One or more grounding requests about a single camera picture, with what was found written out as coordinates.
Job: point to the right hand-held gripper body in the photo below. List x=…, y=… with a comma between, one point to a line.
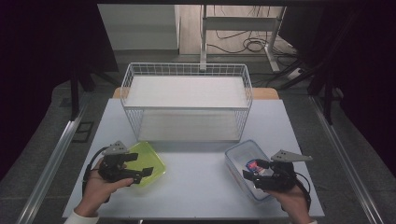
x=280, y=179

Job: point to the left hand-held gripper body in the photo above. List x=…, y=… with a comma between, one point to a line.
x=112, y=168

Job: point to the person's left hand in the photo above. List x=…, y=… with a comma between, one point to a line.
x=99, y=189

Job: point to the person's right hand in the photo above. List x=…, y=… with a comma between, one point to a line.
x=292, y=203

